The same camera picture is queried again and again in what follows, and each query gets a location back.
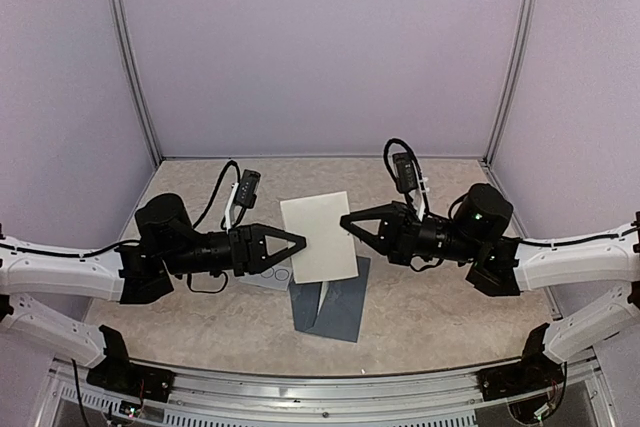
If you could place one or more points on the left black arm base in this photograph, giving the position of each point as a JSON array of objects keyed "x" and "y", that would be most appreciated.
[{"x": 118, "y": 373}]

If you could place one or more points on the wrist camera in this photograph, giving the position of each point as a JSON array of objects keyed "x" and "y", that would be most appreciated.
[
  {"x": 242, "y": 198},
  {"x": 410, "y": 182}
]

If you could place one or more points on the right aluminium corner post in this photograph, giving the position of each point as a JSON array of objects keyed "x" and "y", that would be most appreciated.
[{"x": 516, "y": 60}]

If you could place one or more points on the white sticker sheet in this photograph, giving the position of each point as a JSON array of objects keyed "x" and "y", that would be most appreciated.
[{"x": 275, "y": 278}]

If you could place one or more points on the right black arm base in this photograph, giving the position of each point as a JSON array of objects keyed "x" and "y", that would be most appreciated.
[{"x": 533, "y": 371}]

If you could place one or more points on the aluminium front rail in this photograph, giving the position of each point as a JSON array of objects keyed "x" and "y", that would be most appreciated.
[{"x": 452, "y": 397}]

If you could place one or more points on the dark blue envelope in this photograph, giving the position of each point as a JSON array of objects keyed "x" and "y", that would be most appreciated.
[{"x": 339, "y": 315}]

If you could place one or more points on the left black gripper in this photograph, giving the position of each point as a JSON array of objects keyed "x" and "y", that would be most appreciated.
[{"x": 250, "y": 256}]

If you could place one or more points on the brown ornate certificate paper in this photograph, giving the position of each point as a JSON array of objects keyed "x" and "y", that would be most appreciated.
[{"x": 330, "y": 253}]

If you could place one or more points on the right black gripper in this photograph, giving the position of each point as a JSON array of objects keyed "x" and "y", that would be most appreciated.
[{"x": 404, "y": 230}]

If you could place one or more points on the cream letter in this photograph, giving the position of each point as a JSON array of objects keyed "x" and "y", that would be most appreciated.
[{"x": 324, "y": 287}]

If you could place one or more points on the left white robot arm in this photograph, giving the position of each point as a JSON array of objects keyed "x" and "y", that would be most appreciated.
[{"x": 131, "y": 272}]

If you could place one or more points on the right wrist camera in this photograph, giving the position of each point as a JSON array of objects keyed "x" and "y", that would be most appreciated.
[{"x": 410, "y": 182}]

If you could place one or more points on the left aluminium corner post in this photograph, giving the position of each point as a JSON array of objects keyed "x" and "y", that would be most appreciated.
[{"x": 131, "y": 71}]

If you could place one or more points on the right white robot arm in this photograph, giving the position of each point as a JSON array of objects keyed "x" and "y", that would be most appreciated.
[{"x": 473, "y": 235}]

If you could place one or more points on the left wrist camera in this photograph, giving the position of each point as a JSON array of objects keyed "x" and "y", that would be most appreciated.
[{"x": 242, "y": 198}]

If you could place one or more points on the aluminium corner post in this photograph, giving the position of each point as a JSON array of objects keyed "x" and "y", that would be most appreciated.
[
  {"x": 131, "y": 71},
  {"x": 516, "y": 60}
]

